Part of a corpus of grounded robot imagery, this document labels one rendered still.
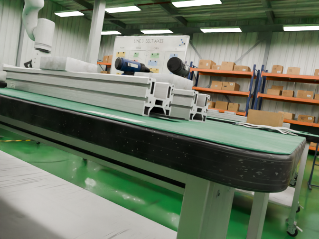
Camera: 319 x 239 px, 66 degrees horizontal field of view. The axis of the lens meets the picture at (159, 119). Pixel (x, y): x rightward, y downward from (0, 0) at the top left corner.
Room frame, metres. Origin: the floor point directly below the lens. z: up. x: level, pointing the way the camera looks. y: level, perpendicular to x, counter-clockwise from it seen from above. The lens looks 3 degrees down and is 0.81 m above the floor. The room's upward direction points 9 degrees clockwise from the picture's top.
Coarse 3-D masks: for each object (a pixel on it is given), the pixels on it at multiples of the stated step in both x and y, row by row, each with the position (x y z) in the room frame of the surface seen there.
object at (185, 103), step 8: (176, 96) 0.72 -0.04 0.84; (184, 96) 0.71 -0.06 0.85; (192, 96) 0.69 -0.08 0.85; (200, 96) 0.75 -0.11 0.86; (208, 96) 0.75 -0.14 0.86; (176, 104) 0.72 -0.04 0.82; (184, 104) 0.69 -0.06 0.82; (192, 104) 0.68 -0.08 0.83; (200, 104) 0.74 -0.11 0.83; (176, 112) 0.71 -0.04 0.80; (184, 112) 0.69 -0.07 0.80; (192, 112) 0.69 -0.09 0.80; (200, 112) 0.72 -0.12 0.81; (192, 120) 0.70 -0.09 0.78; (200, 120) 0.73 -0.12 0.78
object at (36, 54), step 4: (32, 52) 1.30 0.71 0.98; (36, 52) 1.29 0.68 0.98; (40, 52) 1.30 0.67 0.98; (44, 52) 1.31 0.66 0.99; (48, 52) 1.32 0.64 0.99; (32, 56) 1.29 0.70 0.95; (36, 56) 1.29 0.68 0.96; (40, 56) 1.30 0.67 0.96; (32, 60) 1.28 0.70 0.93; (36, 60) 1.29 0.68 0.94; (32, 64) 1.28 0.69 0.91; (36, 64) 1.29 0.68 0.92; (36, 68) 1.30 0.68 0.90
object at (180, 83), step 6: (138, 72) 0.81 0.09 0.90; (156, 78) 0.76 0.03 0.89; (162, 78) 0.74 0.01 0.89; (168, 78) 0.73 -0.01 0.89; (174, 78) 0.72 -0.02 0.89; (180, 78) 0.75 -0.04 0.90; (174, 84) 0.72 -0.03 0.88; (180, 84) 0.75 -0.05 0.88; (186, 84) 0.77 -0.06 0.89; (192, 84) 0.80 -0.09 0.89
